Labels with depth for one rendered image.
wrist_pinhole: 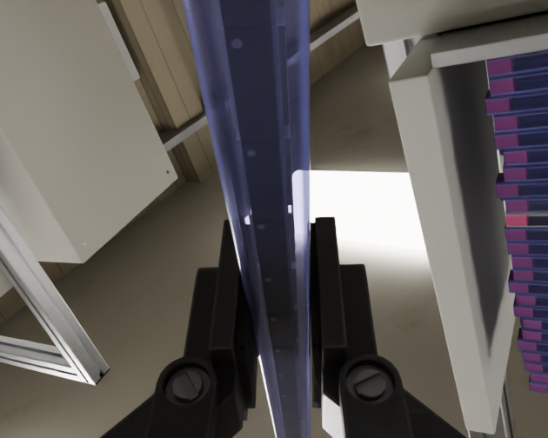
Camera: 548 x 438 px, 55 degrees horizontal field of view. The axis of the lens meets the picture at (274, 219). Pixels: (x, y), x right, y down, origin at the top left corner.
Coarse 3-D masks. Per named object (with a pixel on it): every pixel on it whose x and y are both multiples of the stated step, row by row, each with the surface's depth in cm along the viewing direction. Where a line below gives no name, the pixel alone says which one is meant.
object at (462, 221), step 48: (432, 48) 33; (480, 48) 28; (528, 48) 27; (432, 96) 30; (480, 96) 41; (432, 144) 32; (480, 144) 41; (432, 192) 34; (480, 192) 41; (432, 240) 36; (480, 240) 40; (480, 288) 40; (480, 336) 40; (480, 384) 42
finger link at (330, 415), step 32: (320, 224) 13; (320, 256) 12; (320, 288) 12; (352, 288) 13; (320, 320) 11; (352, 320) 12; (320, 352) 11; (352, 352) 11; (320, 384) 12; (416, 416) 10
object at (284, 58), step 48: (192, 0) 6; (240, 0) 6; (288, 0) 6; (192, 48) 6; (240, 48) 6; (288, 48) 6; (240, 96) 7; (288, 96) 7; (240, 144) 7; (288, 144) 7; (240, 192) 8; (288, 192) 8; (240, 240) 9; (288, 240) 9; (288, 288) 11; (288, 336) 13; (288, 384) 15; (288, 432) 20
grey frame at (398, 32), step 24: (360, 0) 33; (384, 0) 32; (408, 0) 31; (432, 0) 31; (456, 0) 30; (480, 0) 30; (504, 0) 29; (528, 0) 29; (384, 24) 33; (408, 24) 32; (432, 24) 32; (456, 24) 31; (384, 48) 37; (408, 48) 37; (504, 384) 54; (504, 408) 53; (480, 432) 56; (504, 432) 54
